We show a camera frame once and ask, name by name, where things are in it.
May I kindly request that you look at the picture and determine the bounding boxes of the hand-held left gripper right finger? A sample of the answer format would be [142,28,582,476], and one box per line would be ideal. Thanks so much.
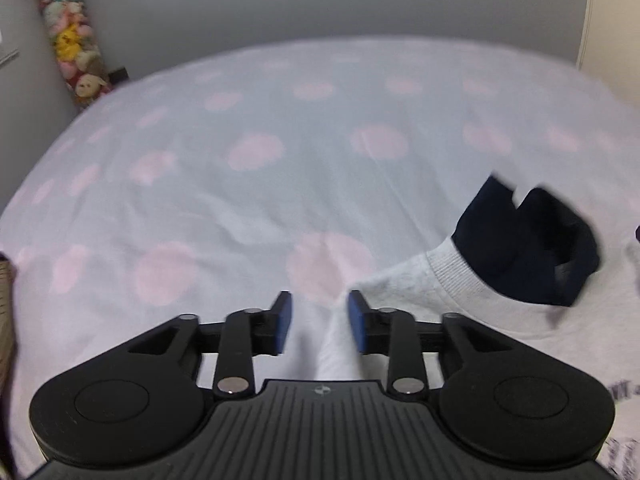
[347,289,512,397]

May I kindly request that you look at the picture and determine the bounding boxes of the bed with pink-dotted sheet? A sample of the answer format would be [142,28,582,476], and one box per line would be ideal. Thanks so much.
[0,35,640,480]

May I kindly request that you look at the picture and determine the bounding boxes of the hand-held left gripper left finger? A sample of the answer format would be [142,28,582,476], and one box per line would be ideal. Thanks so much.
[127,290,294,399]

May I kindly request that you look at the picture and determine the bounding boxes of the light grey sweatshirt navy collar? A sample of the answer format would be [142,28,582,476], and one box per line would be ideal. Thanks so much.
[295,174,640,480]

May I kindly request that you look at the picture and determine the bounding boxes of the cream wardrobe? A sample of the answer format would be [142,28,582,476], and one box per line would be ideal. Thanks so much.
[575,0,640,107]

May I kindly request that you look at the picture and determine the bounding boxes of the olive striped garment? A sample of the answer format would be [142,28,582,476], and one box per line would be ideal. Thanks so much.
[0,254,19,388]

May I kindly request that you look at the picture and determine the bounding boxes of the clear tube of plush toys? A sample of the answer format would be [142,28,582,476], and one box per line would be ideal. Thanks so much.
[35,0,114,109]

